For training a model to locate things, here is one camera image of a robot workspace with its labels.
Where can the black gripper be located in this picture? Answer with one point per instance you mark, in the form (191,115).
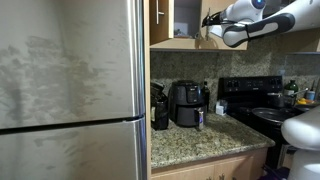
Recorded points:
(218,18)

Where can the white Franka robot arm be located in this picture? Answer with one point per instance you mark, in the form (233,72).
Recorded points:
(300,16)

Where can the wooden cabinet door grey inside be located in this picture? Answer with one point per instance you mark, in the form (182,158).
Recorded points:
(165,20)

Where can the wooden base cabinet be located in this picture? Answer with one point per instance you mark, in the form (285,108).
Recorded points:
(206,168)

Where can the black over-range microwave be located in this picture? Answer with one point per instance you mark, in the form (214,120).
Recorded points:
(278,5)

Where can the dark glass oil bottle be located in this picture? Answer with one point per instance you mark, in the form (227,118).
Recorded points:
(206,95)

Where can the black electric stove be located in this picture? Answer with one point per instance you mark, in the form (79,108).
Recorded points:
(246,90)

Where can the black air fryer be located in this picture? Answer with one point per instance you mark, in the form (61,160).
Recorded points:
(186,103)

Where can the tall wooden side panel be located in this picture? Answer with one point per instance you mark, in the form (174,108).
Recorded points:
(147,83)

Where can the small white blue-label container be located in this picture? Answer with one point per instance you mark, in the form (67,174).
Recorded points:
(221,108)

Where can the black coffee maker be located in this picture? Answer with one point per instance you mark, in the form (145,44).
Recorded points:
(159,108)

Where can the green glass bottle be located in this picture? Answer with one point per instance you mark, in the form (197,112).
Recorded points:
(291,87)

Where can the black frying pan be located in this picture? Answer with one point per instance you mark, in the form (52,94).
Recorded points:
(273,114)

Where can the yellow orange item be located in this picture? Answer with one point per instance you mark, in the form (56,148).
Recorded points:
(302,101)

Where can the blue cup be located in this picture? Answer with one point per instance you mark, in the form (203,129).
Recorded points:
(310,95)

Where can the stainless steel refrigerator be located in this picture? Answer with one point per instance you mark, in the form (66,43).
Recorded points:
(66,83)

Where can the purple cloth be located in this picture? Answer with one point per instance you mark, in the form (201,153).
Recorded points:
(275,173)

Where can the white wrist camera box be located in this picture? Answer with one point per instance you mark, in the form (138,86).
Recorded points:
(218,30)

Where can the wooden wall cabinet body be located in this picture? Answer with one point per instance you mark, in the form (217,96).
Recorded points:
(180,43)

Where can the white wall outlet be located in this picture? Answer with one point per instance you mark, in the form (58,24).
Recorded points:
(281,72)

